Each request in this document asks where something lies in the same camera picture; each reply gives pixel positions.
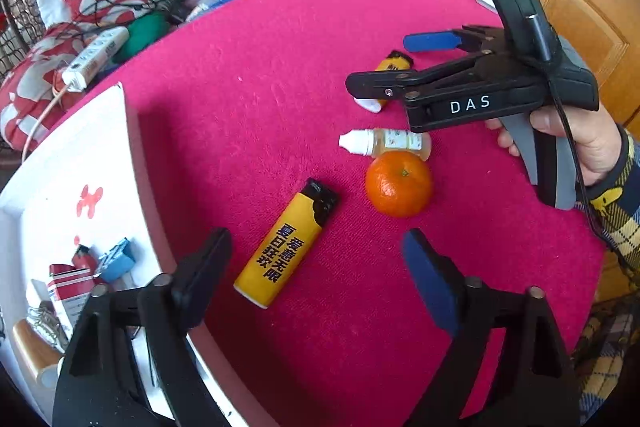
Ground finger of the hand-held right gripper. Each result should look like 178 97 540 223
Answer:
403 25 509 56
346 56 482 102

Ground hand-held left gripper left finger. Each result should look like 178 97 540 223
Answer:
52 228 233 427

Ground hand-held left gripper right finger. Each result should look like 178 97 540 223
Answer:
401 228 582 427

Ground small yellow bottle white cap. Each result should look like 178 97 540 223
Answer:
352 51 416 114

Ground yellow lighter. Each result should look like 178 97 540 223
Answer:
234 178 342 310

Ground blue white small box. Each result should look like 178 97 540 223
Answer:
96 238 136 283

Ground red box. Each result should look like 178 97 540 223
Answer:
48 263 104 333

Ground metal keys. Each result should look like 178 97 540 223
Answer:
25 302 71 353

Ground white cardboard box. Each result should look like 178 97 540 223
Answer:
0 82 271 427

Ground person's right forearm plaid sleeve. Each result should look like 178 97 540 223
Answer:
582 127 640 274

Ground person's right hand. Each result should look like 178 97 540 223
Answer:
484 105 624 188

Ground clear dropper bottle white cap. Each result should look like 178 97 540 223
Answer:
339 128 433 162

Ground orange tangerine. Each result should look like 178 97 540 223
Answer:
364 152 434 219

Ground person's plaid pajama clothing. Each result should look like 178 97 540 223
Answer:
570 297 637 424

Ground green cloth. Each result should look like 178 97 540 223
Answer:
112 0 194 60

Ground white power strip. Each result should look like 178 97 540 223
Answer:
61 26 131 94

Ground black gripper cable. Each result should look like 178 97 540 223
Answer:
541 69 628 270

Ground white power cable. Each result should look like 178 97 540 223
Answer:
20 83 72 164

